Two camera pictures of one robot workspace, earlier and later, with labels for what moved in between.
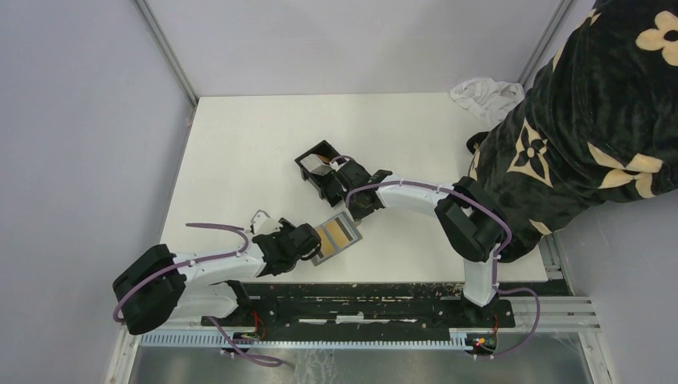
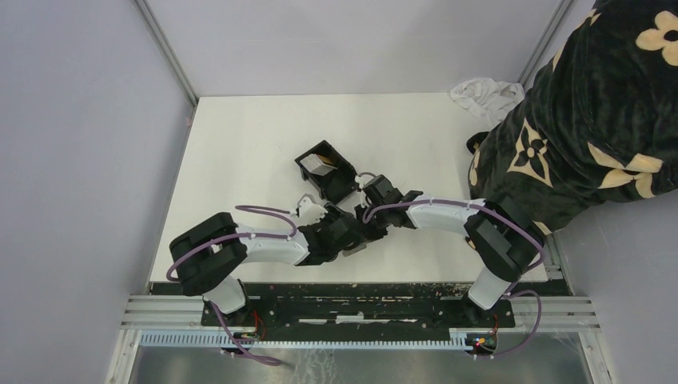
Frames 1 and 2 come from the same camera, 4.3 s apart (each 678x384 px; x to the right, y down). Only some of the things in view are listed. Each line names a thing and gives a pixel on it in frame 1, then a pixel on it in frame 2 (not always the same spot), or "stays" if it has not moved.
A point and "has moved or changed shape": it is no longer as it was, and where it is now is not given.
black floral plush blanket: [599, 122] stays
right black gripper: [360, 214] → [379, 234]
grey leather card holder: [337, 234] has moved or changed shape
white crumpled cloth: [490, 100] stays
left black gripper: [287, 227] → [333, 214]
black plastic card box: [327, 184] stays
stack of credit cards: [317, 163] stays
